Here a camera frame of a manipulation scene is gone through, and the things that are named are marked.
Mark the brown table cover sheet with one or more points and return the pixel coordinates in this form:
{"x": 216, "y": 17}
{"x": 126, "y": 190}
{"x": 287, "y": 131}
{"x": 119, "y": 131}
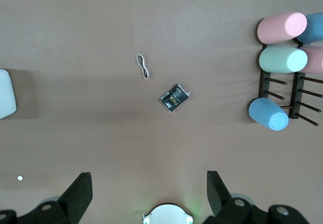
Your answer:
{"x": 161, "y": 145}

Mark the pink plastic cup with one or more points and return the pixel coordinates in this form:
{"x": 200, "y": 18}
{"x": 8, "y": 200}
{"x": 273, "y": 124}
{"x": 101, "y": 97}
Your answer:
{"x": 277, "y": 28}
{"x": 316, "y": 60}

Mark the small white lidded bin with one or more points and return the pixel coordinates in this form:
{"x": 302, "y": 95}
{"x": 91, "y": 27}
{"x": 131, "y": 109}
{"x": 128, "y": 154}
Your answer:
{"x": 6, "y": 95}

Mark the light blue plastic cup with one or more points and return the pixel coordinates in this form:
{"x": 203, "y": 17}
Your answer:
{"x": 265, "y": 111}
{"x": 315, "y": 29}

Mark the dark wooden cup rack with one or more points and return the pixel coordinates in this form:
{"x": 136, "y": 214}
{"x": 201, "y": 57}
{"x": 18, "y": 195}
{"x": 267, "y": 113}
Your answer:
{"x": 295, "y": 98}

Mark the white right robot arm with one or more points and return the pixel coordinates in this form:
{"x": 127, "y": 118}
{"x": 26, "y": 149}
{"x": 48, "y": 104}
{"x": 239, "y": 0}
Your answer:
{"x": 167, "y": 216}

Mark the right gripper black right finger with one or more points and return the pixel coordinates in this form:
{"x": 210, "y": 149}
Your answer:
{"x": 222, "y": 203}

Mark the small white round dot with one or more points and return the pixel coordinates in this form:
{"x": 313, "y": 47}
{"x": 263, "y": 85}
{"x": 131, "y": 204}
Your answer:
{"x": 20, "y": 178}

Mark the mint green plastic cup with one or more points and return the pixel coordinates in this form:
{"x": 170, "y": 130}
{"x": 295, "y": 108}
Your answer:
{"x": 280, "y": 58}

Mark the black snack wrapper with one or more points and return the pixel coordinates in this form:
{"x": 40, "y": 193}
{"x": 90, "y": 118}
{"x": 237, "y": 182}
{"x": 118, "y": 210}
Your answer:
{"x": 174, "y": 99}

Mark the beige rubber band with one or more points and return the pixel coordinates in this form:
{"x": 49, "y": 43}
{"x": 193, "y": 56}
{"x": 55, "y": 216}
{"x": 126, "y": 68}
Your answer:
{"x": 142, "y": 66}

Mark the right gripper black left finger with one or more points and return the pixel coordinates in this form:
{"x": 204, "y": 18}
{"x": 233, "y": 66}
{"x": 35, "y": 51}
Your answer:
{"x": 70, "y": 203}

